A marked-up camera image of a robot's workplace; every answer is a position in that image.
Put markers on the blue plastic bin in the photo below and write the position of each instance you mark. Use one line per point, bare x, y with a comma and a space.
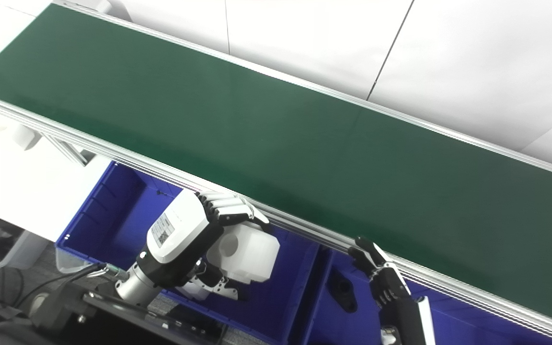
458, 321
122, 220

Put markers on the green conveyor belt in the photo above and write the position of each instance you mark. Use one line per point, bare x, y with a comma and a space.
276, 134
113, 151

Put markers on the black plastic part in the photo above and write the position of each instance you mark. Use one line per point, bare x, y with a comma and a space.
343, 290

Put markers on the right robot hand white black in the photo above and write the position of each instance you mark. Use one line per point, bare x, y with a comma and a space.
400, 306

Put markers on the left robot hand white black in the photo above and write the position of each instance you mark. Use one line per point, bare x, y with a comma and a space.
180, 235

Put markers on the grey conveyor motor box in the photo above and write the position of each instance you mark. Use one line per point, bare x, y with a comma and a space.
102, 5

